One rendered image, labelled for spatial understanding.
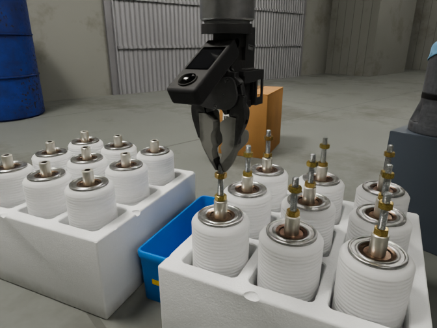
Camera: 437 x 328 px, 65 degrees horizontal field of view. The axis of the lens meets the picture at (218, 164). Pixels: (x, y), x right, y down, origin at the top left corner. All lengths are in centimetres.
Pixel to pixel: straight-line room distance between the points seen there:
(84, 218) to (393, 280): 53
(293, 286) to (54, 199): 51
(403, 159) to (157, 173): 64
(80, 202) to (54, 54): 292
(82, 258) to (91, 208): 9
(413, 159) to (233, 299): 64
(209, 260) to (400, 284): 27
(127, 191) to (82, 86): 291
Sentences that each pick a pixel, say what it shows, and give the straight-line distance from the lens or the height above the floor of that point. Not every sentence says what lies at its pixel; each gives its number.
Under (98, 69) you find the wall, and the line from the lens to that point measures 370.
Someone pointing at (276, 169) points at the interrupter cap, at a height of 25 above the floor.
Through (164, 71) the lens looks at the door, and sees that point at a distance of 399.
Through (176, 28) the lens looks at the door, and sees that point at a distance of 408.
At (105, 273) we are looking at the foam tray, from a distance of 72.
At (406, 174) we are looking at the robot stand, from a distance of 102.
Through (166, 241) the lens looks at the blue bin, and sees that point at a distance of 82.
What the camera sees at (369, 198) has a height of 25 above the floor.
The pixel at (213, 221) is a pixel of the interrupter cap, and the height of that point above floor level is 25.
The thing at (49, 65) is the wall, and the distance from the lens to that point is 355.
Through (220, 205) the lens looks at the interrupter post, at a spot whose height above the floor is 28.
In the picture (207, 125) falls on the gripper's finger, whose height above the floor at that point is 40.
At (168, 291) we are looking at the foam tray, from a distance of 60.
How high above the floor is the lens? 52
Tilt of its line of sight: 20 degrees down
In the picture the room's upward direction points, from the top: straight up
